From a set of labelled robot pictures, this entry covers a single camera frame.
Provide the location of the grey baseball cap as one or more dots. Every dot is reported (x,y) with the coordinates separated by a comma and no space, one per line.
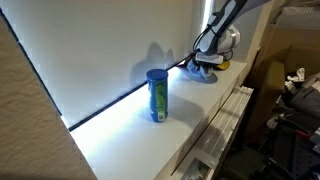
(202,72)

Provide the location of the blue tennis ball can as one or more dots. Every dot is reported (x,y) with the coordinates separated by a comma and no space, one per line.
(157,80)

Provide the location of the cardboard box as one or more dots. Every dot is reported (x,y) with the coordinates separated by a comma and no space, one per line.
(294,40)

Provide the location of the cluttered dark equipment pile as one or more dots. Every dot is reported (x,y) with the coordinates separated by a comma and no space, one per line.
(280,146)

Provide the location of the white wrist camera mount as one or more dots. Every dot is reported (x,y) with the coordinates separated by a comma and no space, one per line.
(213,59)

